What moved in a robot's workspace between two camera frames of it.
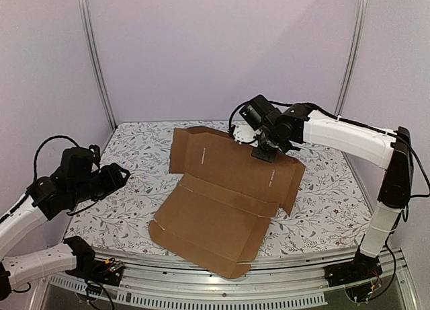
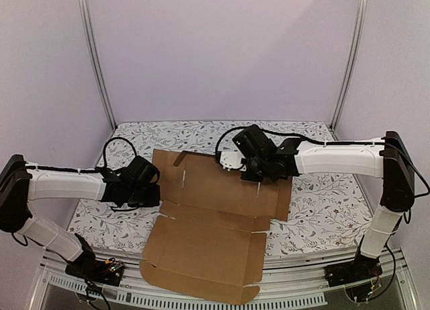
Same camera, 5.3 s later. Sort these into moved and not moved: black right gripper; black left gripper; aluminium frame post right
Moved: black right gripper; black left gripper
Not moved: aluminium frame post right
